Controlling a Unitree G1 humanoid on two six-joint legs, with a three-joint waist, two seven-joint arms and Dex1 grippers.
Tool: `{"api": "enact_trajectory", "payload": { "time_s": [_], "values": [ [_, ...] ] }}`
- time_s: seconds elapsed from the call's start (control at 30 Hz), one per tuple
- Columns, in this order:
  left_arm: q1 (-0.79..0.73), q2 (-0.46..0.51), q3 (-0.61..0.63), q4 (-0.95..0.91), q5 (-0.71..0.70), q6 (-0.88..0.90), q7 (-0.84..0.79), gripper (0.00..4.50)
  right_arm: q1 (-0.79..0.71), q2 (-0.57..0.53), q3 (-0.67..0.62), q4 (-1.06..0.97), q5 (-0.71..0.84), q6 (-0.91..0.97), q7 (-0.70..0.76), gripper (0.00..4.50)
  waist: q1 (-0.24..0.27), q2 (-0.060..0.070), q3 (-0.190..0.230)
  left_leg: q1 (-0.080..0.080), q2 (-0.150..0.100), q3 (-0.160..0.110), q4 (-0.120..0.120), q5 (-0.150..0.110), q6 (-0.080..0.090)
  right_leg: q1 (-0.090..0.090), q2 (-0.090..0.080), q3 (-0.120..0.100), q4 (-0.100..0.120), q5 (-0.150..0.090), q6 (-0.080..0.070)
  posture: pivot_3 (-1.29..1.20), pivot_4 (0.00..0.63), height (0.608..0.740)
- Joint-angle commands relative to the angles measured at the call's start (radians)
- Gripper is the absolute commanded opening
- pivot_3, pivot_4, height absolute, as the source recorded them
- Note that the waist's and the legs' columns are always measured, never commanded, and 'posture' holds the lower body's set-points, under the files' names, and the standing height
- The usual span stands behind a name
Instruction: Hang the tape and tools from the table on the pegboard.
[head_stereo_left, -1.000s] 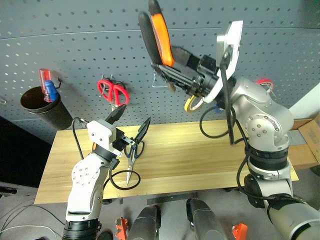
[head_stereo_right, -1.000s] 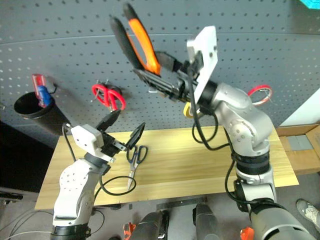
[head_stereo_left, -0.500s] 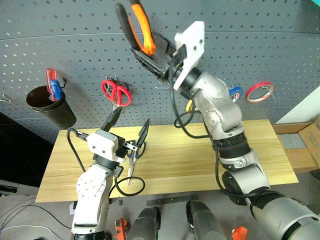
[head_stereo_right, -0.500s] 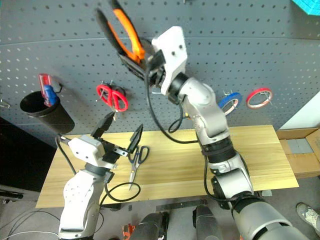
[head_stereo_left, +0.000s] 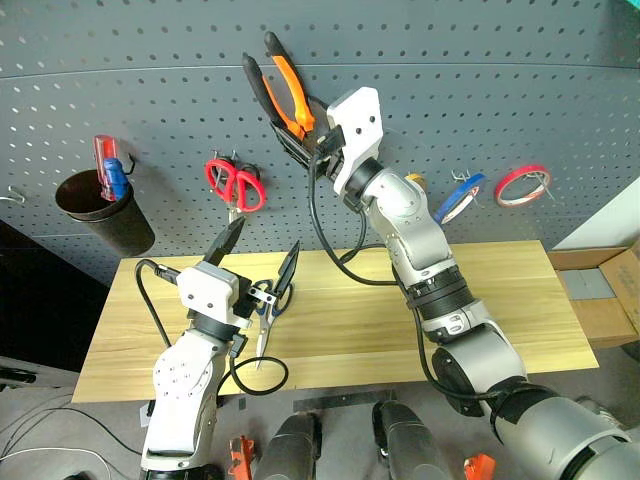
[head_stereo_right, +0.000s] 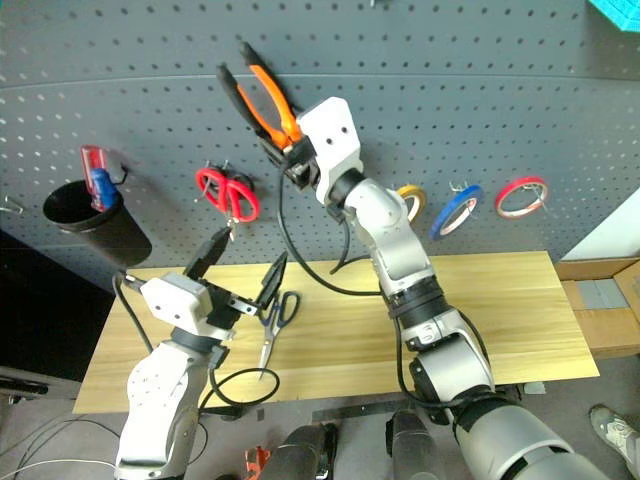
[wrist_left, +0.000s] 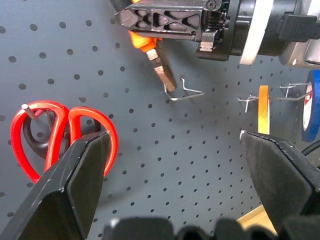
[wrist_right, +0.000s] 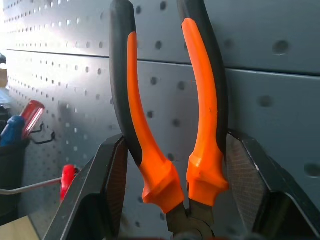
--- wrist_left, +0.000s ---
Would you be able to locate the blue tape roll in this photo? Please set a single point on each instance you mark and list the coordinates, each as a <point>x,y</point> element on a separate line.
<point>315,100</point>

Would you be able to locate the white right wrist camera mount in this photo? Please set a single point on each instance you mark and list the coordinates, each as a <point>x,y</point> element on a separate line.
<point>255,30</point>

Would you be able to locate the straight metal peg hook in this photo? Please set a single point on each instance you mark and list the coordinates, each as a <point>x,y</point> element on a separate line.
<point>31,112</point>

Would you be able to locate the grey perforated pegboard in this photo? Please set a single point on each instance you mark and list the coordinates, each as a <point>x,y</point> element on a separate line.
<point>150,150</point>

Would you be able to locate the orange tape roll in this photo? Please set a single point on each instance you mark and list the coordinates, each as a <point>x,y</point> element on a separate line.
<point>263,110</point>

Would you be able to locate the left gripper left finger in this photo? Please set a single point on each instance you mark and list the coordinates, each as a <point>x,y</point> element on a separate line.
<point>62,195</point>

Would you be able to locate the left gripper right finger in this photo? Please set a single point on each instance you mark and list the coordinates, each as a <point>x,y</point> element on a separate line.
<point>280,180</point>

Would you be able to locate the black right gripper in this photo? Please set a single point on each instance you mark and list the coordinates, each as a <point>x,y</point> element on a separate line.
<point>225,30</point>

